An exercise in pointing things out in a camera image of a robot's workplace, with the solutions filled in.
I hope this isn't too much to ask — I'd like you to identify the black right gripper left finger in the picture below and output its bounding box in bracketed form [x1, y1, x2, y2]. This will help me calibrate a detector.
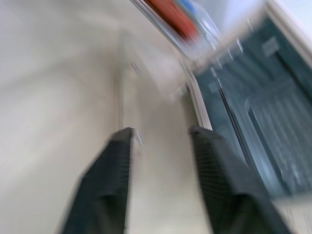
[55, 126, 134, 234]

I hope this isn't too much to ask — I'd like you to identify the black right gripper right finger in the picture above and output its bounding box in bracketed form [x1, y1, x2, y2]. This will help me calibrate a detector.
[189, 125, 293, 234]

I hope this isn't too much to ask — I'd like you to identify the white toaster oven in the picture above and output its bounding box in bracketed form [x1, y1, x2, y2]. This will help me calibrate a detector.
[118, 0, 312, 198]

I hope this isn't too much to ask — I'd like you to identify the blue white object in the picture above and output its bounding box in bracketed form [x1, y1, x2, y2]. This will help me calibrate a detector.
[175, 0, 221, 39]

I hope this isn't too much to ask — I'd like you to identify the orange red box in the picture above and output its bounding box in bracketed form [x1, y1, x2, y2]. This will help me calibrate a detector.
[145, 0, 201, 42]

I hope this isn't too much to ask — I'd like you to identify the white oven door handle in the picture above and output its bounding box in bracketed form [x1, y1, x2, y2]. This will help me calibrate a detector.
[189, 4, 269, 74]

